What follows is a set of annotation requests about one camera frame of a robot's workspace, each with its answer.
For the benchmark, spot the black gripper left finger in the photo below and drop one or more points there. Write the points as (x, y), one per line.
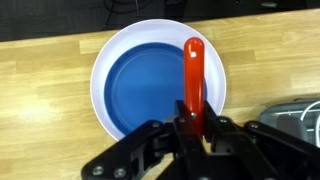
(188, 140)

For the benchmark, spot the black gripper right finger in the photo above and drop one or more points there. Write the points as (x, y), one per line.
(215, 128)

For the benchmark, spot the red handled butter knife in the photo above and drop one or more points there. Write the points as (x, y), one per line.
(194, 81)

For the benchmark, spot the dark blue plate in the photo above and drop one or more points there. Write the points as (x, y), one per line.
(143, 84)

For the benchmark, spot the lavender oval plate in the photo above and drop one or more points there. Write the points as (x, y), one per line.
(153, 31)

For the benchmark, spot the grey dish drying rack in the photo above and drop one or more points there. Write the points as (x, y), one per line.
(299, 118)

